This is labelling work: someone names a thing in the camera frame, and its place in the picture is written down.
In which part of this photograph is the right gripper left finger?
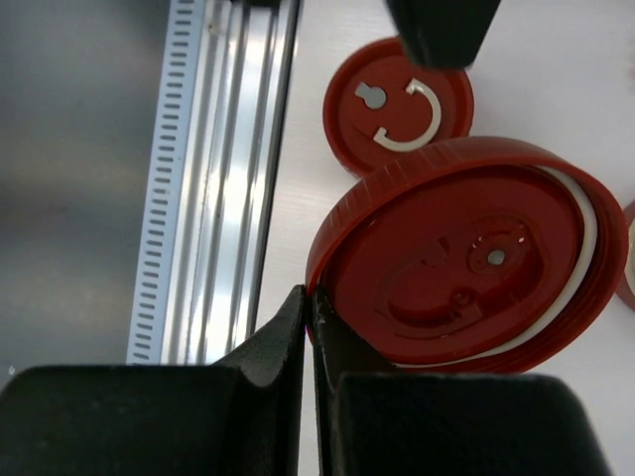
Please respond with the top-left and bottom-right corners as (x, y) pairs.
(1, 286), (306, 475)

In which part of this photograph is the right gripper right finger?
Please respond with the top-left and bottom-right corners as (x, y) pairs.
(310, 288), (610, 475)

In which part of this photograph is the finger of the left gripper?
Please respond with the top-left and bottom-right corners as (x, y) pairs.
(385, 0), (500, 69)

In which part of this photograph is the red lid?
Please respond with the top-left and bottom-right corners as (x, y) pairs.
(322, 37), (474, 178)
(306, 137), (629, 372)

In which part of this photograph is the steel red bowl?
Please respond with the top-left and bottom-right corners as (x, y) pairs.
(616, 201), (635, 310)

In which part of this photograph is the aluminium rail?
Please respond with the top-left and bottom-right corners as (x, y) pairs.
(158, 1), (302, 365)

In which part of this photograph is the slotted cable duct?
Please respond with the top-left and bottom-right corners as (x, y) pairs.
(126, 1), (205, 365)

